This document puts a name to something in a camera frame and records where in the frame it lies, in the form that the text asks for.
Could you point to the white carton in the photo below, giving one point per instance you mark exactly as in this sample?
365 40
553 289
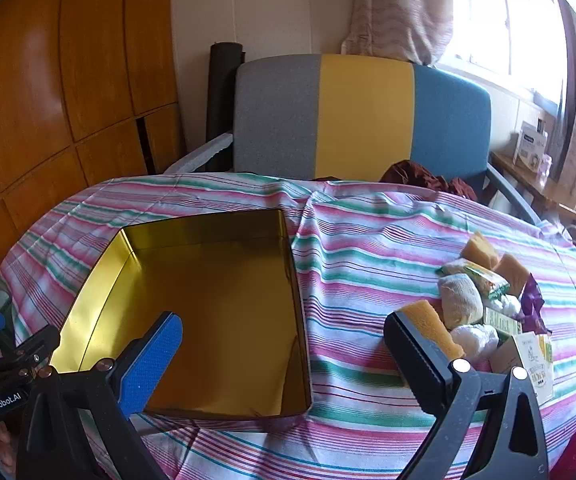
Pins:
528 145

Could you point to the white mug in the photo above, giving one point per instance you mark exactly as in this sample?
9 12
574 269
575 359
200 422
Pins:
573 233

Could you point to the dark red cloth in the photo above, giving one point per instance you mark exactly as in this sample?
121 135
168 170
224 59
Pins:
408 172

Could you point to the wooden wardrobe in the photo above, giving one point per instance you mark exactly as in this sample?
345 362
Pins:
42 85

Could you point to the green and white box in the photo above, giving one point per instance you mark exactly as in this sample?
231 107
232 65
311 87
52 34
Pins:
500 321

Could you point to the clear plastic bag ball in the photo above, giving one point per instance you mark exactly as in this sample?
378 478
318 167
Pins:
508 305
475 340

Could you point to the pink patterned curtain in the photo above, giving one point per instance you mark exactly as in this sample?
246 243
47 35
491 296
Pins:
398 10

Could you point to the grey yellow blue chair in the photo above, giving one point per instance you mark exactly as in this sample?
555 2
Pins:
278 120

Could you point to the wooden side table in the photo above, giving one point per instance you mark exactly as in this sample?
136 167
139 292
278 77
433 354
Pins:
528 180

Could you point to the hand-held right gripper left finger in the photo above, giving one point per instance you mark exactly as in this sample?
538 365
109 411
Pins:
152 365

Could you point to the striped tablecloth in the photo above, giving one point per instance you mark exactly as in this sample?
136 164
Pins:
368 260

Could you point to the gold tin box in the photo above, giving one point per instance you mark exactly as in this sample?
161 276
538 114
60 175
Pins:
217 285

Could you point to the purple snack packet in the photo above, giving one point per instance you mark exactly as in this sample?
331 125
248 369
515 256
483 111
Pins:
533 300

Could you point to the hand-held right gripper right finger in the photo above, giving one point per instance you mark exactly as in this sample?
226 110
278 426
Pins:
418 365

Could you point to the yellow sponge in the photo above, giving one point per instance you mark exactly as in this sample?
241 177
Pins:
433 330
480 250
512 272

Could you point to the window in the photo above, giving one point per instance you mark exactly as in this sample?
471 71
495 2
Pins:
508 20

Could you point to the black rolled mat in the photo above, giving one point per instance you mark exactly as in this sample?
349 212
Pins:
220 90

